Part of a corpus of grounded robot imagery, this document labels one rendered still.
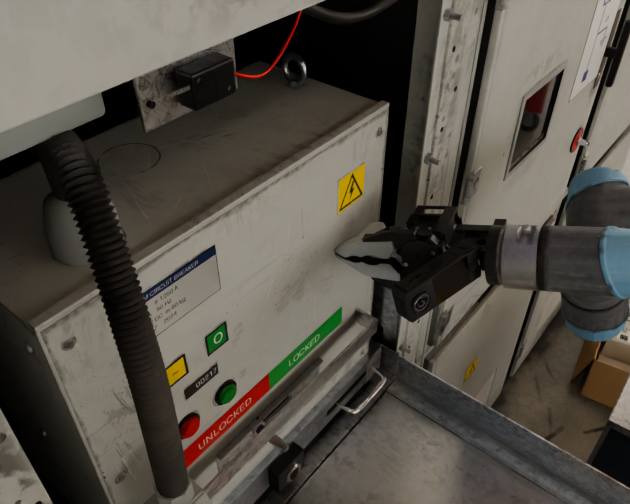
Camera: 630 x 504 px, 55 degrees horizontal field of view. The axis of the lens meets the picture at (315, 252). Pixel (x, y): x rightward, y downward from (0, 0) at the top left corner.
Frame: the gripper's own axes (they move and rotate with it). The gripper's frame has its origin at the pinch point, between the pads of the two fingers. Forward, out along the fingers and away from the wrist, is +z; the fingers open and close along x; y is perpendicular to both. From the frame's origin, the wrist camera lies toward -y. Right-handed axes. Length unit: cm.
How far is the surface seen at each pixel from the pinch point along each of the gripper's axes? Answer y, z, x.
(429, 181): 15.6, -7.6, 2.1
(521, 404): 87, -2, -127
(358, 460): -4.9, 3.9, -38.0
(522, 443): 6.6, -19.6, -40.8
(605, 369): 98, -27, -117
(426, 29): 16.4, -9.9, 22.9
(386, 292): 12.3, 1.1, -16.5
